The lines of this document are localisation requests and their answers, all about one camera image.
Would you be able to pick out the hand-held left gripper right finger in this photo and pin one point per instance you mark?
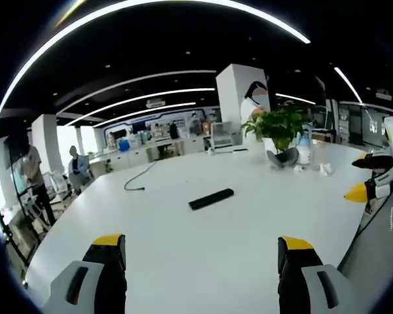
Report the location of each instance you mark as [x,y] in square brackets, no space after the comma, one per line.
[308,278]

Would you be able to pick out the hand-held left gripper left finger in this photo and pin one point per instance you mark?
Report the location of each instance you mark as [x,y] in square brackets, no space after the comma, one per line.
[85,278]

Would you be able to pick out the black remote control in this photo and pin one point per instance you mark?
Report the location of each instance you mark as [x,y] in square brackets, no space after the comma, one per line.
[211,199]

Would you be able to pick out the crumpled white tissue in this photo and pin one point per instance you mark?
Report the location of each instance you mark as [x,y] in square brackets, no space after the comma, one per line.
[326,169]

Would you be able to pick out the dark round object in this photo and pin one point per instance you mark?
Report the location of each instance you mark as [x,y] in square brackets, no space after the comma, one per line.
[283,158]

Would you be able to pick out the green potted plant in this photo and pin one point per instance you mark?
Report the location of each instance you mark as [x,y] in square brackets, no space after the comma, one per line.
[275,127]

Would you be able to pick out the black flat device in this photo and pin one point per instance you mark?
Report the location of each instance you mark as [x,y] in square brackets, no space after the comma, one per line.
[239,150]

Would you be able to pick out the blue water bottle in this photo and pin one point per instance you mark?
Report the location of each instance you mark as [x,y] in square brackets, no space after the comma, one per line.
[123,144]

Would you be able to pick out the white cabinet counter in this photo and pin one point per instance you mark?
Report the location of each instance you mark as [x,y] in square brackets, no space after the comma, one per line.
[144,150]

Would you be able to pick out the white round pillar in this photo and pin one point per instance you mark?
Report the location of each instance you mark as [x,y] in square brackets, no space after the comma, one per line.
[46,140]

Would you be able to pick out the white mesh office chair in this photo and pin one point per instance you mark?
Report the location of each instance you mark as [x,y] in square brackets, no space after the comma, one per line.
[222,137]

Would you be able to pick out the white square pillar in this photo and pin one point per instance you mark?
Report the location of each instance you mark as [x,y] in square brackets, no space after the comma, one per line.
[231,95]

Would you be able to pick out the ceiling projector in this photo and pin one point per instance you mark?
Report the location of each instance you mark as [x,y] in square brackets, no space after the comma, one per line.
[155,103]

